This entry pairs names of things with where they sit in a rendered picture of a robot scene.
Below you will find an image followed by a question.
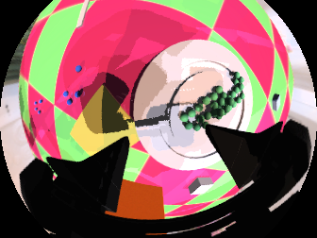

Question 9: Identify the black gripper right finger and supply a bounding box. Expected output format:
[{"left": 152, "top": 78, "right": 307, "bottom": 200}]
[{"left": 205, "top": 120, "right": 283, "bottom": 190}]

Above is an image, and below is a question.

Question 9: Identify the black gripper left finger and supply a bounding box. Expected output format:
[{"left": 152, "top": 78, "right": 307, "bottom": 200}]
[{"left": 45, "top": 135, "right": 131, "bottom": 213}]

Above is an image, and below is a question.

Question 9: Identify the white round tray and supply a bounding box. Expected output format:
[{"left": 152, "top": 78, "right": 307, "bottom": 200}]
[{"left": 133, "top": 40, "right": 253, "bottom": 171}]

